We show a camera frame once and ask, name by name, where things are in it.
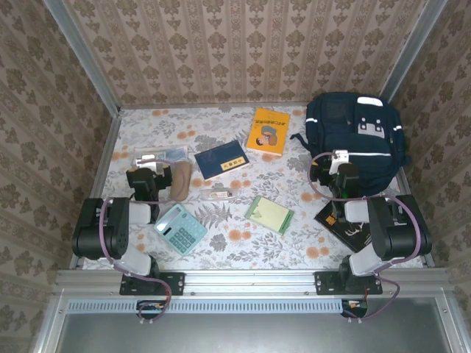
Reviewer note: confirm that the brown pencil case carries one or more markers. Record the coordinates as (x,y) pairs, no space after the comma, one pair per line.
(181,182)

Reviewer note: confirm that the blue ruler set package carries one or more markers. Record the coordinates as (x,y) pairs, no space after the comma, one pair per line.
(173,153)

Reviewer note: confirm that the black book with deer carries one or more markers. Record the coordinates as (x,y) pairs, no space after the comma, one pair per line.
(342,231)

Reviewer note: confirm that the navy blue backpack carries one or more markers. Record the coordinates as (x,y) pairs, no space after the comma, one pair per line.
(342,125)

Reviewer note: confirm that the teal calculator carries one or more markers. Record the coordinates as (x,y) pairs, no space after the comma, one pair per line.
(180,229)

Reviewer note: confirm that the clear plastic stationery case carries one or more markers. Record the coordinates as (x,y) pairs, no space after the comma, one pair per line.
(221,193)

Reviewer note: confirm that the navy blue book yellow label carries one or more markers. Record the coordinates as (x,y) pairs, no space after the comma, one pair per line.
(221,160)

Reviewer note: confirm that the green notepad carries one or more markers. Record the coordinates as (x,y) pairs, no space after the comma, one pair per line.
(268,215)

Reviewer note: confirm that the orange illustrated book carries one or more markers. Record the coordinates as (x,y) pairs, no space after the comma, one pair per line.
(266,132)

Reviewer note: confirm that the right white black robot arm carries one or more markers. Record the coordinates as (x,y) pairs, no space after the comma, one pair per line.
(397,235)

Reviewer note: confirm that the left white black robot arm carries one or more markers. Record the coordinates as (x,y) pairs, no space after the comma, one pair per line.
(114,235)

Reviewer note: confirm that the floral tablecloth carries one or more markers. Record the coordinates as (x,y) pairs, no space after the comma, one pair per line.
(239,261)

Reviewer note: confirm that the grey metal shelf plate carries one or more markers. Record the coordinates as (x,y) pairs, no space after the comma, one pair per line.
(239,334)

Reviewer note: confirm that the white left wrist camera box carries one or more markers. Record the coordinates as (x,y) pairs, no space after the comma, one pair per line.
(147,162)

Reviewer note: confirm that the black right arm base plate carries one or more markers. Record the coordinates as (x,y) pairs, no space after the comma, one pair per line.
(324,283)

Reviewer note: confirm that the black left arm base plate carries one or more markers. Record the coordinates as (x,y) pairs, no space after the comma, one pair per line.
(176,283)

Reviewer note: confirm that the aluminium frame post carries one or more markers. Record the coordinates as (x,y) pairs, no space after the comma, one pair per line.
(408,55)
(87,62)

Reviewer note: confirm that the aluminium table edge rail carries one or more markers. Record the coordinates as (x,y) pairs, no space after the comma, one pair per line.
(250,281)

